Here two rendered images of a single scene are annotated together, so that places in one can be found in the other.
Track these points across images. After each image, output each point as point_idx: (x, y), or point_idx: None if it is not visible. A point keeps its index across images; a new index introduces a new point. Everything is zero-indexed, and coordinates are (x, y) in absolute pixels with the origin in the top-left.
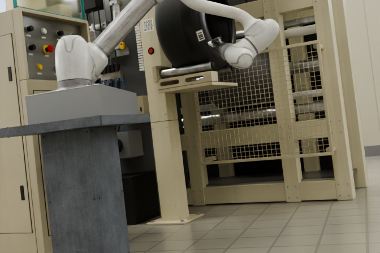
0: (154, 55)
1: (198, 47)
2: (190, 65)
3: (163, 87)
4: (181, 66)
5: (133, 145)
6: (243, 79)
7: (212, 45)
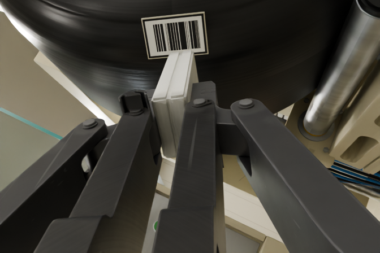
0: None
1: (239, 58)
2: (325, 70)
3: (362, 162)
4: (316, 91)
5: None
6: None
7: (172, 155)
